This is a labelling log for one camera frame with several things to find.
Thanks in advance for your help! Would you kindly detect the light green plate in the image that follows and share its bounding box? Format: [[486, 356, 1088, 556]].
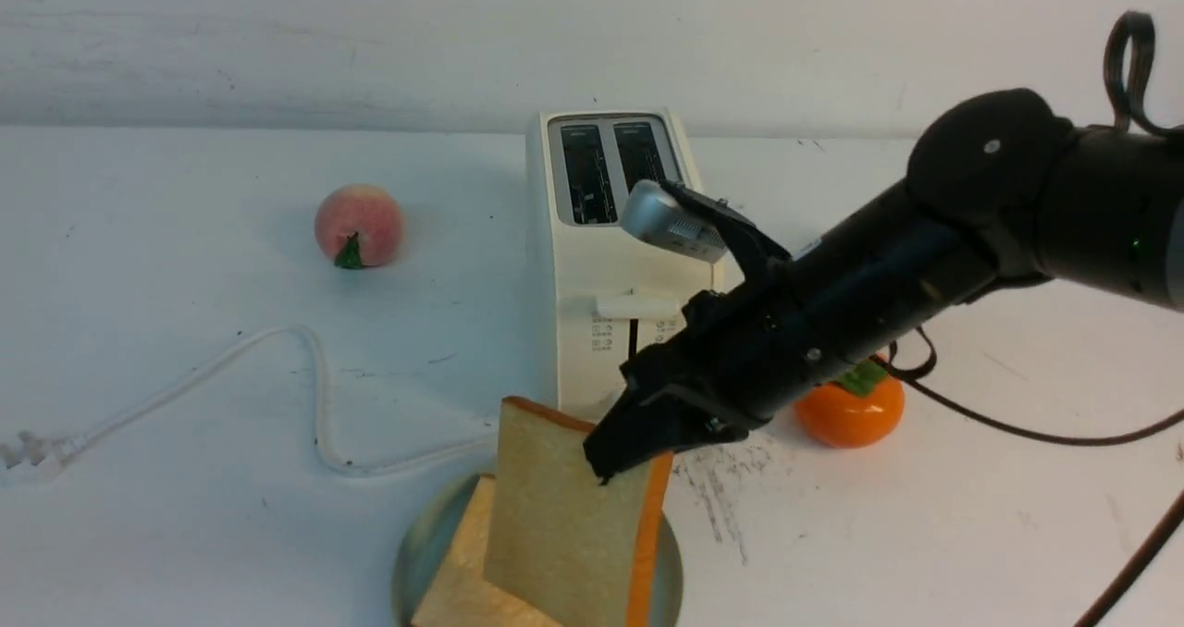
[[390, 473, 686, 626]]

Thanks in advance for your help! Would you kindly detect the pink peach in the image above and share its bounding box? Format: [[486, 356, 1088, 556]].
[[314, 185, 405, 270]]

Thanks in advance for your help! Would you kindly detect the white two-slot toaster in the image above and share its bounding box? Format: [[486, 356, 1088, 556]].
[[527, 109, 726, 421]]

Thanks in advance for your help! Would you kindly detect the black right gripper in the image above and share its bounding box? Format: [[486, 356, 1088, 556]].
[[583, 183, 997, 486]]

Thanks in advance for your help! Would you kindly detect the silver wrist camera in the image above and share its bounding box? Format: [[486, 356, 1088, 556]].
[[619, 177, 728, 264]]

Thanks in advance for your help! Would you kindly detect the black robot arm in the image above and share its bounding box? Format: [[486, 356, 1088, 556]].
[[584, 89, 1180, 481]]

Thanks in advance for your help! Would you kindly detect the white power cord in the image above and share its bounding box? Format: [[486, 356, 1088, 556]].
[[0, 325, 500, 485]]

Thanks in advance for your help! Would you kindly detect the dark robot cable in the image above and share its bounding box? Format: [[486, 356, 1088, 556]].
[[874, 9, 1184, 627]]

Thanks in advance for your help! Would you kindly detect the orange persimmon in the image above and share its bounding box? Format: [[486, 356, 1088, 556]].
[[794, 354, 906, 450]]

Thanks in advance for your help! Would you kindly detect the toast slice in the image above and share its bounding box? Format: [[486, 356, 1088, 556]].
[[485, 397, 673, 626], [410, 473, 558, 626]]

